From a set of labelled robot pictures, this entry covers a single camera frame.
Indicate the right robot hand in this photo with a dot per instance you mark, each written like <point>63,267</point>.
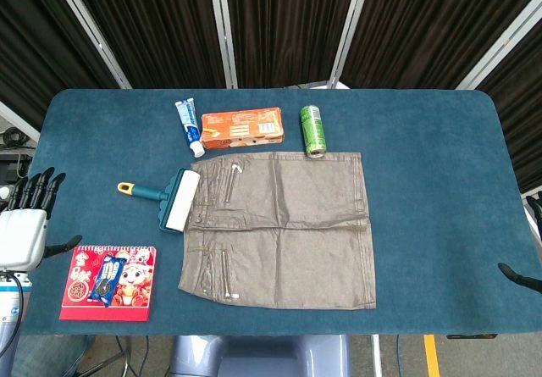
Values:
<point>527,281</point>

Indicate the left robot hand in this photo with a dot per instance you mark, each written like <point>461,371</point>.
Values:
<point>21,228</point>

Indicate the teal lint roller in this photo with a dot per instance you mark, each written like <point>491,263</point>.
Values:
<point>169,197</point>

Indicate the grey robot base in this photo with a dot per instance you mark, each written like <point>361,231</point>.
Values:
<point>260,356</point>

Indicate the blue cookie packet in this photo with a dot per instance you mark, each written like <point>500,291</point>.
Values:
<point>106,280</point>

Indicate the red cartoon book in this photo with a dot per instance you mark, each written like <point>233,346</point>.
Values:
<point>108,286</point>

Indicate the blue white toothpaste tube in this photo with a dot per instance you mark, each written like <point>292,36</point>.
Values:
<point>190,127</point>

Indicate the orange cardboard box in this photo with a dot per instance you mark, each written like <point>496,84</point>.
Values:
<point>242,128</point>

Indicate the blue table cloth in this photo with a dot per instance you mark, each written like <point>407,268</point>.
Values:
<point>271,212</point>

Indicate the brown skirt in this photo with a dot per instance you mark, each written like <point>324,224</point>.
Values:
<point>281,228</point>

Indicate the green drink can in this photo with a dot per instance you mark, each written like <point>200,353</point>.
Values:
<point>312,131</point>

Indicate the black folding screen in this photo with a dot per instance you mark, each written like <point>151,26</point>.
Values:
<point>271,25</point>

